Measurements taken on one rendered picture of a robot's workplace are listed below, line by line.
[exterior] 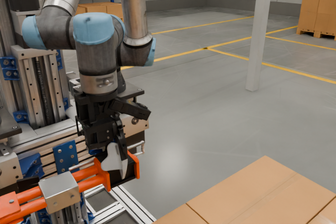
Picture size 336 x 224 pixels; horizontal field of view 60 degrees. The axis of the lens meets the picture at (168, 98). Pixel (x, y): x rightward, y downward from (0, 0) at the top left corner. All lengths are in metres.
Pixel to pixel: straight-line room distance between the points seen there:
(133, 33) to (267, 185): 0.97
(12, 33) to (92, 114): 0.67
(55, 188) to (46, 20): 0.36
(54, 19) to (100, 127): 0.26
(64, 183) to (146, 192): 1.60
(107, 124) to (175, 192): 1.67
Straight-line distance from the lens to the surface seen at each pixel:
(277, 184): 1.58
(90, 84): 0.59
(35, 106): 1.22
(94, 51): 0.57
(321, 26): 7.72
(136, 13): 1.06
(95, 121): 0.63
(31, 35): 0.72
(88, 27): 0.56
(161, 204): 2.17
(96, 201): 1.94
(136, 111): 0.66
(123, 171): 0.68
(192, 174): 2.41
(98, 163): 0.71
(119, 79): 1.22
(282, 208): 1.46
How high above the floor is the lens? 1.52
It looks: 24 degrees down
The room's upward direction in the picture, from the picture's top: straight up
